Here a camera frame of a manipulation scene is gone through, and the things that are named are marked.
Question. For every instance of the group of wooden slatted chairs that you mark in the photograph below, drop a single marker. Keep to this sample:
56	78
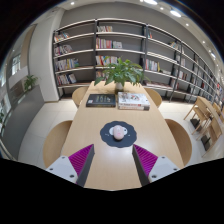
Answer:
203	110

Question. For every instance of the small green background potted plant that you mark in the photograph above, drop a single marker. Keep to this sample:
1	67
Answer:
30	81

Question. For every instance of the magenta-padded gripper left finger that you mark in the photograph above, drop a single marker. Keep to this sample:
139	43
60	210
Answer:
80	160

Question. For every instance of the grey bookshelf unit with books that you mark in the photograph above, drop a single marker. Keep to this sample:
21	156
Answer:
120	50

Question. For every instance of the black hardcover book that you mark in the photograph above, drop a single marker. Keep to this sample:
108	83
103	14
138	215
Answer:
101	100

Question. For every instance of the green potted plant white pot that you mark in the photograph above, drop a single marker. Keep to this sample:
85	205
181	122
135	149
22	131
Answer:
121	71

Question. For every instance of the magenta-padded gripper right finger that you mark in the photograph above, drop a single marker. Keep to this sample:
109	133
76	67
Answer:
146	160

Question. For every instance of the pale pink computer mouse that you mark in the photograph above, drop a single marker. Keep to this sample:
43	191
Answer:
118	132

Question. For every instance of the dark cloud-shaped face mouse pad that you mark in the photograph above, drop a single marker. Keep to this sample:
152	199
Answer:
107	136

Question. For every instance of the group of ceiling lights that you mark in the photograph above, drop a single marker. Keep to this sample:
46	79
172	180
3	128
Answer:
175	13

